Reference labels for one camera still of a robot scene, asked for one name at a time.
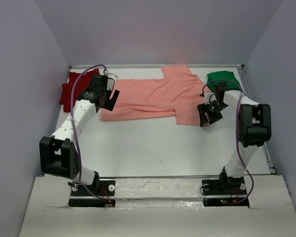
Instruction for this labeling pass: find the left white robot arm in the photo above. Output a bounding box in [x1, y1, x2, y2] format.
[39, 73, 119, 195]

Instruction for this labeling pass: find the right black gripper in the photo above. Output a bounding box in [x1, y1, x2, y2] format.
[197, 101, 228, 127]

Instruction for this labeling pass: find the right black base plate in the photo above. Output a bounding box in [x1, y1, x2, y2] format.
[200, 178, 250, 207]

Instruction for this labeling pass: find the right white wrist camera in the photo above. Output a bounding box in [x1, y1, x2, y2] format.
[204, 92, 216, 105]

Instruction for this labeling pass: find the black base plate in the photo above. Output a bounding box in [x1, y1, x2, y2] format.
[200, 178, 250, 207]
[68, 179, 116, 208]

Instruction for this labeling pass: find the green t-shirt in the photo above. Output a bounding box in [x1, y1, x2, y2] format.
[207, 71, 241, 92]

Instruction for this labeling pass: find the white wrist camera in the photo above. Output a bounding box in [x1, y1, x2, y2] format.
[204, 92, 216, 105]
[106, 73, 118, 91]

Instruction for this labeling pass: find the pink t-shirt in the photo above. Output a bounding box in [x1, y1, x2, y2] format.
[101, 65, 210, 126]

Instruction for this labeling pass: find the white cardboard front cover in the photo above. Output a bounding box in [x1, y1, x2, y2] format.
[20, 175, 296, 237]

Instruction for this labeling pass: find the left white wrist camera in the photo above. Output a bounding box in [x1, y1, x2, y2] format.
[106, 73, 118, 91]

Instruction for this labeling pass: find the red folded t-shirt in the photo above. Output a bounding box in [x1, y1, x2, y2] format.
[59, 71, 99, 113]

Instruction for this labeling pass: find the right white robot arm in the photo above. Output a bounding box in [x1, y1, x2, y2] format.
[197, 79, 271, 195]

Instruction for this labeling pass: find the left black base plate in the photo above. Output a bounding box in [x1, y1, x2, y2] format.
[68, 179, 116, 208]

